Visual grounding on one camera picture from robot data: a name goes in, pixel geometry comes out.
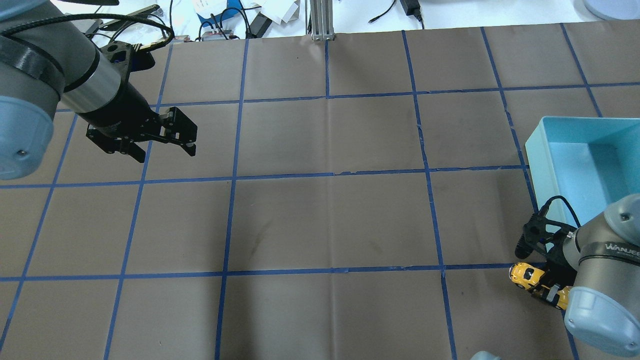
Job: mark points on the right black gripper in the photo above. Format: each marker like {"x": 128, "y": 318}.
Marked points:
{"x": 561, "y": 274}

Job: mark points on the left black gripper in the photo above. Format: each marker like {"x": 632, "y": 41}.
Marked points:
{"x": 121, "y": 111}

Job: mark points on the yellow beetle toy car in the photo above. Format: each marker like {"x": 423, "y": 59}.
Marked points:
{"x": 530, "y": 278}

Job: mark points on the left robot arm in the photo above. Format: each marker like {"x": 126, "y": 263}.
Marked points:
{"x": 47, "y": 60}

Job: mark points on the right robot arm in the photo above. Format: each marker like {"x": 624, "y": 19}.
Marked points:
{"x": 603, "y": 301}

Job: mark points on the light blue plastic bin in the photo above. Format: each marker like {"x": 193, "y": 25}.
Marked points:
{"x": 590, "y": 161}

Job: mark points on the brown paper table cover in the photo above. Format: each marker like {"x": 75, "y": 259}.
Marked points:
{"x": 359, "y": 199}

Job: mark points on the light blue plate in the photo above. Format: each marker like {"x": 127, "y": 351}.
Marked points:
{"x": 614, "y": 9}

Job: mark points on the black power adapter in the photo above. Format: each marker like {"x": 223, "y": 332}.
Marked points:
{"x": 411, "y": 8}

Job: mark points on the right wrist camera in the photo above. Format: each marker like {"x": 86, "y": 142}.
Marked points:
{"x": 537, "y": 232}

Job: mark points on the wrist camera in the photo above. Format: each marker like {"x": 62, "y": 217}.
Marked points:
{"x": 537, "y": 232}
{"x": 128, "y": 57}

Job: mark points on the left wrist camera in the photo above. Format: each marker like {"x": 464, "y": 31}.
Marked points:
{"x": 128, "y": 57}

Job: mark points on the aluminium frame post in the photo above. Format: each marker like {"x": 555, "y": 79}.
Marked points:
{"x": 320, "y": 20}

